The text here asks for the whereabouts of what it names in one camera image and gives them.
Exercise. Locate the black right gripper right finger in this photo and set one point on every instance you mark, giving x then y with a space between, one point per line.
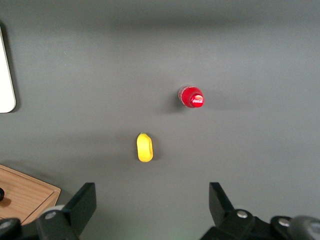
222 212

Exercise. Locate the wooden drawer front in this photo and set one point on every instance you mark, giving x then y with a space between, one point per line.
27 197

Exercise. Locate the red cola bottle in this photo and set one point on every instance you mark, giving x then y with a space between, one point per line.
191 98

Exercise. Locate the white rectangular tray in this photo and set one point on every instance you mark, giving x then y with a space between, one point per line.
5 82

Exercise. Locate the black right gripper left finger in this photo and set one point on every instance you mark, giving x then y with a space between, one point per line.
80 207

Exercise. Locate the wooden drawer cabinet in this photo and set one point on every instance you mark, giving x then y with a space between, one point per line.
57 193

